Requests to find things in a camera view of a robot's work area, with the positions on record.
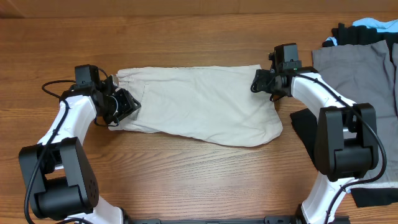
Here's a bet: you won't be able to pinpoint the black garment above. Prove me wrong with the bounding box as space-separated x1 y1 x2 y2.
289 22 398 208

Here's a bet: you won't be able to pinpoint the grey shorts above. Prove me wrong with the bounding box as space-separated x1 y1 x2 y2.
312 40 397 188

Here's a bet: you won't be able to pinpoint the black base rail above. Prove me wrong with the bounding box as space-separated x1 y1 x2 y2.
124 215 351 224

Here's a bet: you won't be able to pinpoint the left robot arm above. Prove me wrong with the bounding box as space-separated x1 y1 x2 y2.
19 65 141 223

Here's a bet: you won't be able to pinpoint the light blue garment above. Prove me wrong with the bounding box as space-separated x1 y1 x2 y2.
323 17 398 194

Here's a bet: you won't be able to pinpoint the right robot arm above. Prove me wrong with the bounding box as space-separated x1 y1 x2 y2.
251 43 387 224

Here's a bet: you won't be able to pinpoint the beige shorts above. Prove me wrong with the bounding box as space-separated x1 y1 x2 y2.
117 65 283 147

